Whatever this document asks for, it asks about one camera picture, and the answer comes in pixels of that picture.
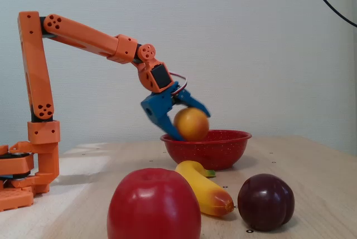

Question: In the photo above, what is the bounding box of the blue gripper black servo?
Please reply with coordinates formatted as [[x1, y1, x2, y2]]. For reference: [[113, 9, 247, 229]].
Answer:
[[139, 82, 212, 142]]

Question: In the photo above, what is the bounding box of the yellow orange peach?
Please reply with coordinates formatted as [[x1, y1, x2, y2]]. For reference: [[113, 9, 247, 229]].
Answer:
[[173, 107, 210, 142]]

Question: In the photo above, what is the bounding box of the red speckled enamel bowl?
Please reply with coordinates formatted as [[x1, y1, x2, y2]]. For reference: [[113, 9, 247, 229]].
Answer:
[[159, 129, 253, 172]]

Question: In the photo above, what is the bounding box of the yellow banana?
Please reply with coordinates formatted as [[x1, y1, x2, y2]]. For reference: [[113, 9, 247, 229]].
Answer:
[[175, 160, 235, 218]]

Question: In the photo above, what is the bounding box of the red apple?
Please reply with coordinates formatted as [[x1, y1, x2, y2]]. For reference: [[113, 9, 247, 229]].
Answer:
[[107, 167, 202, 239]]

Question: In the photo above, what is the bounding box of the dark purple plum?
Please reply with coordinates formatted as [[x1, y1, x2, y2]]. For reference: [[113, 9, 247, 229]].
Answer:
[[237, 173, 296, 232]]

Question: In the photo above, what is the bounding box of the red white black servo wire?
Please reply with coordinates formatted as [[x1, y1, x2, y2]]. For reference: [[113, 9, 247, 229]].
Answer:
[[168, 71, 189, 96]]

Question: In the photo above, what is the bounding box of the orange robot base plate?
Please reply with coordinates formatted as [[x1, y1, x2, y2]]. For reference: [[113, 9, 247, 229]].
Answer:
[[0, 142, 36, 212]]

